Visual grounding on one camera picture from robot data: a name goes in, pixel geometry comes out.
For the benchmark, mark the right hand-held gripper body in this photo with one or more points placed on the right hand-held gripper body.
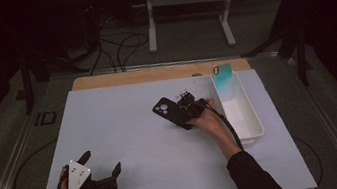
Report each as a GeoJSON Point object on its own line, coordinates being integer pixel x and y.
{"type": "Point", "coordinates": [193, 107]}

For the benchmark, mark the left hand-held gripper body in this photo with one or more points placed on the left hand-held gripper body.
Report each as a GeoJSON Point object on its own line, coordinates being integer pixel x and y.
{"type": "Point", "coordinates": [77, 177]}

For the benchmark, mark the black phone case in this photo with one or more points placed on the black phone case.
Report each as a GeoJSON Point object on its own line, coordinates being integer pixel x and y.
{"type": "Point", "coordinates": [165, 110]}

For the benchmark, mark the iridescent phone case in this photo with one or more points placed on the iridescent phone case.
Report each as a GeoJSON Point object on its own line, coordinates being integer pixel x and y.
{"type": "Point", "coordinates": [223, 76]}

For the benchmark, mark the white plastic bin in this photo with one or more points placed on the white plastic bin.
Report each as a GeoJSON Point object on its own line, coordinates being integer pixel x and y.
{"type": "Point", "coordinates": [244, 117]}

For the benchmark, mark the person's right hand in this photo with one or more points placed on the person's right hand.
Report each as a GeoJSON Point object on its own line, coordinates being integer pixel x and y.
{"type": "Point", "coordinates": [211, 121]}

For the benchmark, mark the white board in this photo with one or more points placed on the white board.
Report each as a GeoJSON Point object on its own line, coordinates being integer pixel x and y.
{"type": "Point", "coordinates": [123, 141]}

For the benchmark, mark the black tripod stand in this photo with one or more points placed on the black tripod stand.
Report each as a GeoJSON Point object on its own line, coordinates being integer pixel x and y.
{"type": "Point", "coordinates": [300, 54]}
{"type": "Point", "coordinates": [32, 77]}

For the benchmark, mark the black rectangular floor bracket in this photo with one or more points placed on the black rectangular floor bracket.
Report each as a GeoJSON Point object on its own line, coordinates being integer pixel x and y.
{"type": "Point", "coordinates": [46, 118]}

